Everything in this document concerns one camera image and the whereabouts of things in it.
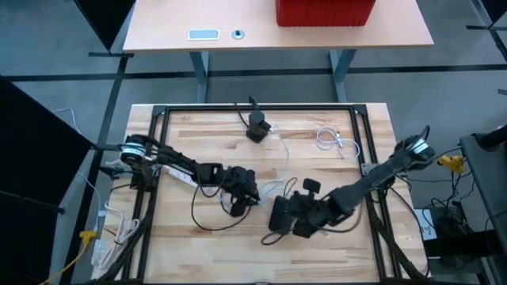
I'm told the clear plastic bag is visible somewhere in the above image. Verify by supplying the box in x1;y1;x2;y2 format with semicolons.
91;238;110;268

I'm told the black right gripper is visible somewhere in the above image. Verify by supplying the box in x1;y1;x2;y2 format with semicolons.
292;192;337;238

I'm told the white power strip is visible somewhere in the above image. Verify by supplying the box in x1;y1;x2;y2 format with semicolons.
162;165;199;190

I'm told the black tower power cord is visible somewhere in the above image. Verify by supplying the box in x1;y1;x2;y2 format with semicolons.
234;94;262;127

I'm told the grey cart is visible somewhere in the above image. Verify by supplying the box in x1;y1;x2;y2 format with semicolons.
460;132;507;254

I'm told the black aluminium rig frame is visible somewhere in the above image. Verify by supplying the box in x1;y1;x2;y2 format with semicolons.
118;103;401;285

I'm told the yellow clamp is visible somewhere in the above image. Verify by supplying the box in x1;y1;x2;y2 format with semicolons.
437;154;467;176

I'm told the beige desk with grey legs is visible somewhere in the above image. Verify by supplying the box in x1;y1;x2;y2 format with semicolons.
121;0;436;104

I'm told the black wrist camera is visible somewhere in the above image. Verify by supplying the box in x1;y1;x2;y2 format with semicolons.
229;199;249;218
302;177;322;195

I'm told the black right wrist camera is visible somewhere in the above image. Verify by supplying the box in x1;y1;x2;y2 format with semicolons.
302;177;322;195

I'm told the red plastic bin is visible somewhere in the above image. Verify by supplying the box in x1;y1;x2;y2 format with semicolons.
275;0;378;28

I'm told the large black partition panel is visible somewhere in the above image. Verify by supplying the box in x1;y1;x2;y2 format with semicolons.
0;73;94;285

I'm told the white USB cable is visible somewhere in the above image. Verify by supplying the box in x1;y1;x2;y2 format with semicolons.
315;126;361;161

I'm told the yellow connector with cable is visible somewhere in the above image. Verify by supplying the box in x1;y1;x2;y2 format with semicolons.
39;230;98;285

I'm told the light blue USB cable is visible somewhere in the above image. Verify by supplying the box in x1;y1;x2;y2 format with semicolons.
259;125;296;199

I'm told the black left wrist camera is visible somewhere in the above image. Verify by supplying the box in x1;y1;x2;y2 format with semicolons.
229;199;249;218

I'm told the thin white floor cable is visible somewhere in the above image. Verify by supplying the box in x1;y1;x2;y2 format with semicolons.
52;106;103;233

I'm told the black pole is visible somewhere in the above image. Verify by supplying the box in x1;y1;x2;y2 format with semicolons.
473;125;507;150

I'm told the white power strip cord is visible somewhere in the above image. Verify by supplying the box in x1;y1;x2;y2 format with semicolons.
93;156;167;271

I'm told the black equipment base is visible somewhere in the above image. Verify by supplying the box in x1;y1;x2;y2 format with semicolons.
414;205;507;258

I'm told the white paper label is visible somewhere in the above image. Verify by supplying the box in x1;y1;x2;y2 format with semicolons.
414;208;437;241

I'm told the black USB cable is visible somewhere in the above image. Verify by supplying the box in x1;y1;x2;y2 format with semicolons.
190;185;254;233

